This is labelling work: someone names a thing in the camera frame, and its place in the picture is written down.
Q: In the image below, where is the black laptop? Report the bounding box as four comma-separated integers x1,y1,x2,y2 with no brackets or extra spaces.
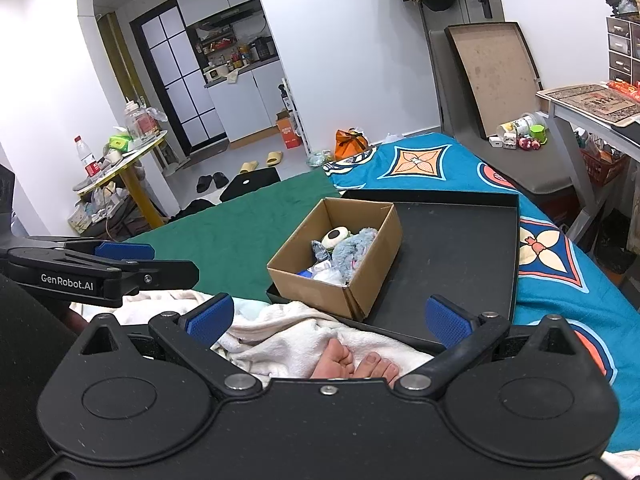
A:
219,167,280,203

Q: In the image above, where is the grey denim plush piece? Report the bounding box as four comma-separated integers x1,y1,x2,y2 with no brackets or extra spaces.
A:
310,240,331,263

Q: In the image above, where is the white plastic tub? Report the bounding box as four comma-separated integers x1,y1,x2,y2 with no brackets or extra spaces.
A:
496,112,544,136

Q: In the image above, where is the grey desk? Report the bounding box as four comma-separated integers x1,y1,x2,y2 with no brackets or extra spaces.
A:
537,84,639,243

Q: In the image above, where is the orange bag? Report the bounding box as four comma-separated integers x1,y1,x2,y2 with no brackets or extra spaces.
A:
334,128,369,162

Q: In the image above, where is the white kitchen cabinet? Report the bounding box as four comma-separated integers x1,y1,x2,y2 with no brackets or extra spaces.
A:
205,58,284,142

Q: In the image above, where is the brown cardboard box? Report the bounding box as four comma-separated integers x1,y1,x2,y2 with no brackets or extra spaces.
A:
267,198,402,321

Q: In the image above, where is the green lidded jar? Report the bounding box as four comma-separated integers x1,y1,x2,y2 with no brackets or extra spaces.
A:
529,125,548,145

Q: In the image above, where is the black slipper pair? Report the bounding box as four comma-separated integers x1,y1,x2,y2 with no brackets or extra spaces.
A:
196,172,229,194

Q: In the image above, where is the black shallow tray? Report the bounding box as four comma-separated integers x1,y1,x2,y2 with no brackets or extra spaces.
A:
267,190,520,353

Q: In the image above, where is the person bare foot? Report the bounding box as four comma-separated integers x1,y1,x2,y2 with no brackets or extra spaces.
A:
310,338,400,387

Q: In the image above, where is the grey fluffy plush toy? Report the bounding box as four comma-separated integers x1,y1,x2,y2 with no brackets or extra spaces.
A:
332,228,378,285

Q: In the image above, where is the grey bench mat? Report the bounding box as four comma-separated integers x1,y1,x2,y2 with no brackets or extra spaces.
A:
428,22,572,202

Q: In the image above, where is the leaning brown framed board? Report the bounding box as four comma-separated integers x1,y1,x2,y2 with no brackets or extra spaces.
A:
445,22,542,139

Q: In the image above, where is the water bottle red label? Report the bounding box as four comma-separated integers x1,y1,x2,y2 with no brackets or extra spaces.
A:
75,136,101,178

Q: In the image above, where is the yellow side table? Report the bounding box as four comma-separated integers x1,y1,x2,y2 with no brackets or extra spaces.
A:
75,130,167,230

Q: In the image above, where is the yellow slipper pair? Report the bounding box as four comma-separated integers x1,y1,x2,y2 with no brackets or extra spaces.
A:
238,149,284,176

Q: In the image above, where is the orange cardboard box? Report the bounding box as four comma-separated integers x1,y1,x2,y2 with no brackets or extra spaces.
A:
276,110,303,148

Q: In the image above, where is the grey drawer organizer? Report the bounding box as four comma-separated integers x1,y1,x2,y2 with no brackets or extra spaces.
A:
606,16,640,87

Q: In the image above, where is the blue patterned blanket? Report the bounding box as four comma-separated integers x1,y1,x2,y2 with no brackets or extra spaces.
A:
323,133,639,452

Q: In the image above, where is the white towel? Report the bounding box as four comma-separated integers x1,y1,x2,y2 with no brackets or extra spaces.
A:
70,290,433,384

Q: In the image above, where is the white fluffy bag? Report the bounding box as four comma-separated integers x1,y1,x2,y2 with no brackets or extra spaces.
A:
314,269,347,287

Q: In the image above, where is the red basket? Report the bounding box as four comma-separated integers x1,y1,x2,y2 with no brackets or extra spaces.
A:
580,148,629,188

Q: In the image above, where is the green cloth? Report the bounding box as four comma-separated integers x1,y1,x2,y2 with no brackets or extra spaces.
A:
132,169,338,301

